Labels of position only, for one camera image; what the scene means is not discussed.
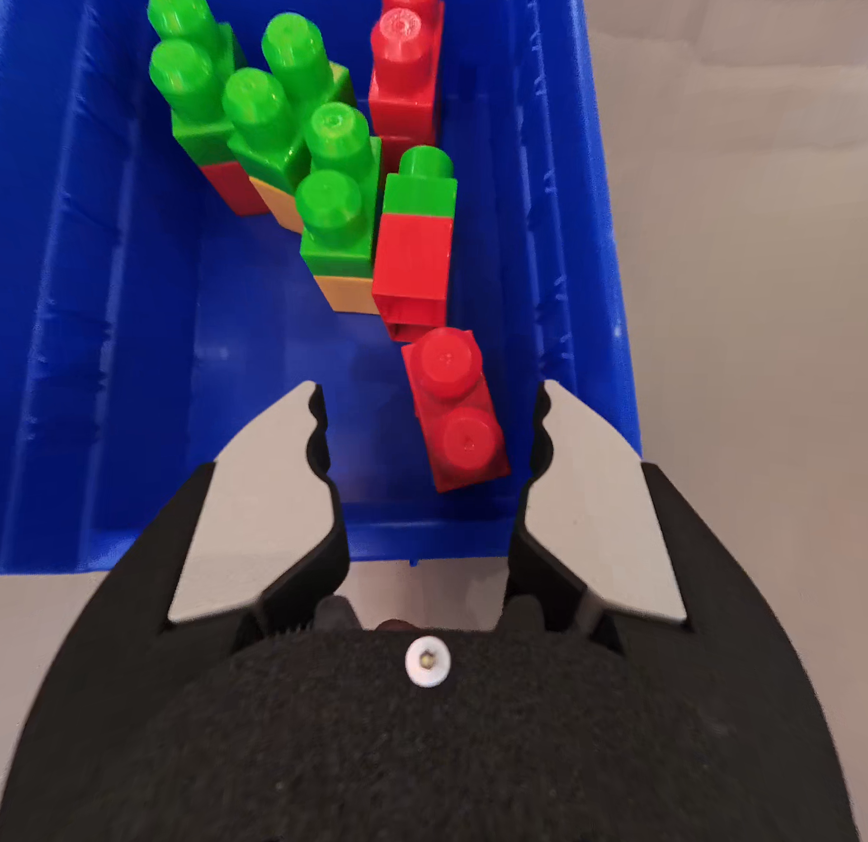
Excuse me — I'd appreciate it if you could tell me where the blue plastic bin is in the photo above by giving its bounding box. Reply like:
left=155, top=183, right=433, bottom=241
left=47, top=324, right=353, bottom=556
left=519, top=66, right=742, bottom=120
left=0, top=0, right=641, bottom=574

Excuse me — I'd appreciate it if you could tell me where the red double toy block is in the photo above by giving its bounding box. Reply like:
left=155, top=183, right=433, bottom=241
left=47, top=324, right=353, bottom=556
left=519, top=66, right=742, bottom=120
left=402, top=327, right=512, bottom=494

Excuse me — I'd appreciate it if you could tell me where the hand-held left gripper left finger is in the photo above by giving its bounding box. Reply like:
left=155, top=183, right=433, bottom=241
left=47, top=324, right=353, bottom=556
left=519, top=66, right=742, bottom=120
left=167, top=381, right=351, bottom=626

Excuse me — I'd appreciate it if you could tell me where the pile of colourful toy blocks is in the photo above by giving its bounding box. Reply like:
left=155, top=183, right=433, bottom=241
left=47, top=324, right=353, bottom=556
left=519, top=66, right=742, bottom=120
left=147, top=0, right=459, bottom=344

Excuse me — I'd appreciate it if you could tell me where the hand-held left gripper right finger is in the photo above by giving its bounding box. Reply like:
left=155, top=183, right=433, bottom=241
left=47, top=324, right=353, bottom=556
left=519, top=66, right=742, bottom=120
left=509, top=378, right=690, bottom=626

